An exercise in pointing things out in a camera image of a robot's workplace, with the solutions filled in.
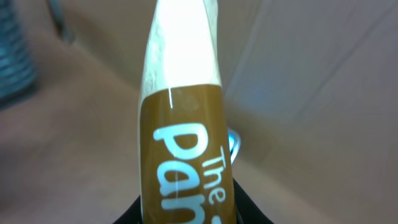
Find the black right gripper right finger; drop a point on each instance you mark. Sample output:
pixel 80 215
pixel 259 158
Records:
pixel 247 212

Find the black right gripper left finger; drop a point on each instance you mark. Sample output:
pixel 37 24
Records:
pixel 132 215

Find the white brown snack packet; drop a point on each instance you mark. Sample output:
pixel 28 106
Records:
pixel 185 164

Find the white barcode scanner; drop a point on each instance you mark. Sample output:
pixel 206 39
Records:
pixel 234 143

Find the grey plastic mesh basket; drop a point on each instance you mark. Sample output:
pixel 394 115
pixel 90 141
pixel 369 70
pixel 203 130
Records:
pixel 18 72

